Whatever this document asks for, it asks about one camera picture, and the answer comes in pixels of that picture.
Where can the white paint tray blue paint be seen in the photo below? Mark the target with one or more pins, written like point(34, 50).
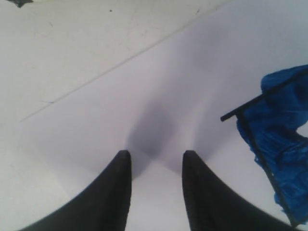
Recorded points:
point(20, 3)

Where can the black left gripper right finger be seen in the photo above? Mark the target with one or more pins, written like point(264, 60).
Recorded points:
point(213, 206)

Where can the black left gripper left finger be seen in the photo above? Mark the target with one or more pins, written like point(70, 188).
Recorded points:
point(102, 206)

